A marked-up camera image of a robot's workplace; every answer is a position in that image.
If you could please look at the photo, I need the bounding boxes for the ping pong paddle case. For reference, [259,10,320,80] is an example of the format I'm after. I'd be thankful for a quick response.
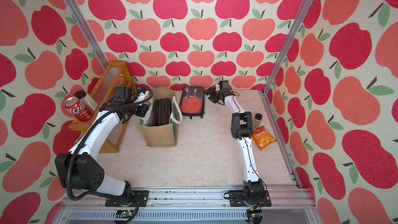
[158,98,165,126]
[164,98,173,124]
[179,86,205,119]
[152,100,160,126]

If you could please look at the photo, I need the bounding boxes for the burlap canvas tote bag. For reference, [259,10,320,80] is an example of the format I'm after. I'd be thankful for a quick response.
[136,87,182,148]

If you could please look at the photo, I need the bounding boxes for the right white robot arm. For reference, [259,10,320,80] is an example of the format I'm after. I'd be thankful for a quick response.
[205,80,266,208]

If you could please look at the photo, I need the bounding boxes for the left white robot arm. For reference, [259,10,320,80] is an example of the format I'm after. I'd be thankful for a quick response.
[55,103,149,201]

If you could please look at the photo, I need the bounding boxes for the small round tin can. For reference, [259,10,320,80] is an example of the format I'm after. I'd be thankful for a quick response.
[115,76,126,87]

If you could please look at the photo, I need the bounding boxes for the wooden shelf rack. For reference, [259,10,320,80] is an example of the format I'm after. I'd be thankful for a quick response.
[68,61,137,153]

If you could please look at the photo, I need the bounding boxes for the clear jar black lid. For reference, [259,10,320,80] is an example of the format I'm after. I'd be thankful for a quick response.
[74,90,97,112]

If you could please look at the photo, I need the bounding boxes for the brown spice jar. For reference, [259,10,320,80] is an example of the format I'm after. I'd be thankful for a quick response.
[252,113,263,129]

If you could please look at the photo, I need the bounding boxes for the orange snack packet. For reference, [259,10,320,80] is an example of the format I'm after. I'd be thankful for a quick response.
[251,126,277,150]

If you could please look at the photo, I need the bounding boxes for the red soda can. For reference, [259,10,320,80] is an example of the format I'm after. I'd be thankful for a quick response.
[64,96,94,122]

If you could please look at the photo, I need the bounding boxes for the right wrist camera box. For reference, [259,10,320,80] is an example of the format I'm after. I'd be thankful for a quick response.
[219,80,230,93]

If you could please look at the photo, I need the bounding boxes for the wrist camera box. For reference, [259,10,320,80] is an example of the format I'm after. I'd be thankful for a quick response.
[219,80,230,93]
[113,86,134,103]

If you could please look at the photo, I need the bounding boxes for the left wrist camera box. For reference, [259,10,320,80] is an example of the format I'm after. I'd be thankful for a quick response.
[113,86,134,103]

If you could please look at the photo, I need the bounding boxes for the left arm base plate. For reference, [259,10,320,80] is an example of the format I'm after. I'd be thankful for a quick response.
[105,190,149,207]

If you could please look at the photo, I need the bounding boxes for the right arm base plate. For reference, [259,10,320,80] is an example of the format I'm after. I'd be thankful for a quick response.
[223,190,272,208]

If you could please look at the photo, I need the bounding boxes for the black corrugated cable conduit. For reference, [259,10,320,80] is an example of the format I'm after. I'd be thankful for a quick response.
[65,86,154,224]

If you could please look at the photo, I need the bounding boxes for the front aluminium rail frame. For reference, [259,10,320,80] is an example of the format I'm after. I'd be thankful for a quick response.
[50,185,322,224]

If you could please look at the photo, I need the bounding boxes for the left aluminium frame post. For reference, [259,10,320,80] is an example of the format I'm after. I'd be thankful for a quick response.
[63,0,108,69]

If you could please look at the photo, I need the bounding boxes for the aluminium frame post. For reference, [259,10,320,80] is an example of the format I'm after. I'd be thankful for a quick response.
[262,0,314,96]
[63,0,108,69]

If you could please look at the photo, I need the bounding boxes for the right aluminium frame post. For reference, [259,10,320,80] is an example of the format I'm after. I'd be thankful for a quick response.
[262,0,314,96]

